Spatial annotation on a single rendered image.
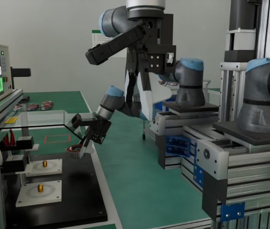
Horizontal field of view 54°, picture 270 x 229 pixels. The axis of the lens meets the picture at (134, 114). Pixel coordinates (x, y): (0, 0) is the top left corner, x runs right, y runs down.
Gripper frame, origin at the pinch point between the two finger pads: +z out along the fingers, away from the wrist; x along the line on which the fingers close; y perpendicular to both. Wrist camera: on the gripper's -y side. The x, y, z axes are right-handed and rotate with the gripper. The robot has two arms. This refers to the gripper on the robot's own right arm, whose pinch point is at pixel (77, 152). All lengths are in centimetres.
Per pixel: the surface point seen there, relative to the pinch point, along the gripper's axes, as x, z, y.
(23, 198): -28.3, 14.8, -15.2
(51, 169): -4.6, 10.4, -7.7
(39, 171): -5.3, 13.1, -12.3
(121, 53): 508, -112, 85
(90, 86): 508, -8, 57
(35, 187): -21.1, 13.2, -12.4
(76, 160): 6.1, 5.9, 2.6
